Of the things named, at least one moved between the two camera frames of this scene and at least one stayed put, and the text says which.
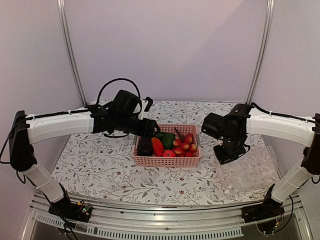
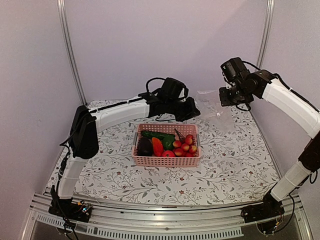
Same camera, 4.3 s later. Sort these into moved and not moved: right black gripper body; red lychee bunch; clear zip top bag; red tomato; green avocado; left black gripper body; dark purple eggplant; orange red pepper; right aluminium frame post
Moved: right black gripper body; left black gripper body; clear zip top bag
Not moved: right aluminium frame post; red lychee bunch; green avocado; orange red pepper; red tomato; dark purple eggplant
